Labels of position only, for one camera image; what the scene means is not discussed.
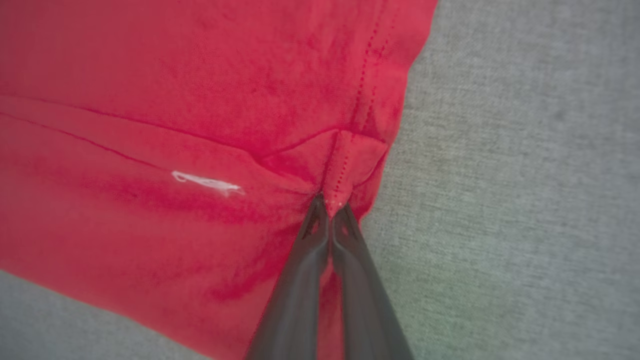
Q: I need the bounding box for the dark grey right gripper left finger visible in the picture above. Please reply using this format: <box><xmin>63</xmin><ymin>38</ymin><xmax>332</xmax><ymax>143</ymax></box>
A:
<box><xmin>244</xmin><ymin>194</ymin><xmax>331</xmax><ymax>360</ymax></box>

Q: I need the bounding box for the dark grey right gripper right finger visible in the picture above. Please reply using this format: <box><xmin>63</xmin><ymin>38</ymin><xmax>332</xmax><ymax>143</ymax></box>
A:
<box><xmin>330</xmin><ymin>203</ymin><xmax>415</xmax><ymax>360</ymax></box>

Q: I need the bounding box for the red garment with white stripes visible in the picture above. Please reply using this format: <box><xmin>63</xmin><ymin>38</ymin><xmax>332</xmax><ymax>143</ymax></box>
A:
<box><xmin>0</xmin><ymin>0</ymin><xmax>440</xmax><ymax>360</ymax></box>

